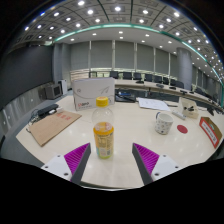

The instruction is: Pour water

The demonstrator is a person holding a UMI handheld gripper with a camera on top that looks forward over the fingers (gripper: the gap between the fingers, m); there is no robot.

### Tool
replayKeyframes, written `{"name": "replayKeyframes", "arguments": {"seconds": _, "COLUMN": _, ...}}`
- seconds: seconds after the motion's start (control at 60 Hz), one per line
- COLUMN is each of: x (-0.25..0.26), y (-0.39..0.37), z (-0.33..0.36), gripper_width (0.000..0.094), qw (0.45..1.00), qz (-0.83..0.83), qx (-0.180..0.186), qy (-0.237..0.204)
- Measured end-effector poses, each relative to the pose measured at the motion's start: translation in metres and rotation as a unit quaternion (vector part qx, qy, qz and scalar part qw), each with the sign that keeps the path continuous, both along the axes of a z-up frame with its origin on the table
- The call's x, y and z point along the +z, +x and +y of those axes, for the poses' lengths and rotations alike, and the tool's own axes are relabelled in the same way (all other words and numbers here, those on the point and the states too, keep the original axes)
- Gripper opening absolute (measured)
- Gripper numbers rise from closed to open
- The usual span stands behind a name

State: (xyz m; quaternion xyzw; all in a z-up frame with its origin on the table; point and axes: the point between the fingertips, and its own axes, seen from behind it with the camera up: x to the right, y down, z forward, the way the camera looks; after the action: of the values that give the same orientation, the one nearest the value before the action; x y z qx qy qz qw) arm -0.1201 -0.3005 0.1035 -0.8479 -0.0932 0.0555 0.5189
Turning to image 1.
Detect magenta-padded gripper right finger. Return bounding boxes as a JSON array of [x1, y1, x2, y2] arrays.
[[131, 142, 183, 186]]

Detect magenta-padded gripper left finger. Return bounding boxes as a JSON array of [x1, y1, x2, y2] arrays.
[[40, 142, 92, 186]]

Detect yellow-capped orange drink bottle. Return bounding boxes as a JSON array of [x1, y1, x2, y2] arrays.
[[91, 96, 115, 160]]

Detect brown paper envelope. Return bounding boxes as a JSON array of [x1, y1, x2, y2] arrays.
[[28, 110, 83, 148]]

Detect flat round red coaster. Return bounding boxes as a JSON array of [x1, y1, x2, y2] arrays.
[[176, 124, 189, 135]]

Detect white remote control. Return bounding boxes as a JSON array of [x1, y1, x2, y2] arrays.
[[171, 109, 187, 121]]

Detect white printed paper sheet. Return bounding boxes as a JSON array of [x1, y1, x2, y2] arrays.
[[137, 97, 172, 112]]

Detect black flat device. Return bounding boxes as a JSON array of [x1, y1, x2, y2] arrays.
[[36, 103, 60, 118]]

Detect beige desk organizer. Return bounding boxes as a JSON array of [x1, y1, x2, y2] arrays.
[[179, 97, 200, 120]]

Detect black folder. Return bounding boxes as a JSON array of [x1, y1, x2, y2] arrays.
[[114, 88, 137, 104]]

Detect cardboard box with red label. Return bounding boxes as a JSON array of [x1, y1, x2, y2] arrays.
[[198, 116, 223, 150]]

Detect grey box cabinet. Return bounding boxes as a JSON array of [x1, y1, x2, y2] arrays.
[[41, 83, 64, 101]]

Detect row of black office chairs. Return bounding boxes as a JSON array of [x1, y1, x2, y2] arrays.
[[89, 70, 214, 98]]

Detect group of ceiling lights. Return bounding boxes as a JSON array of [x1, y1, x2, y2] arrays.
[[23, 0, 224, 81]]

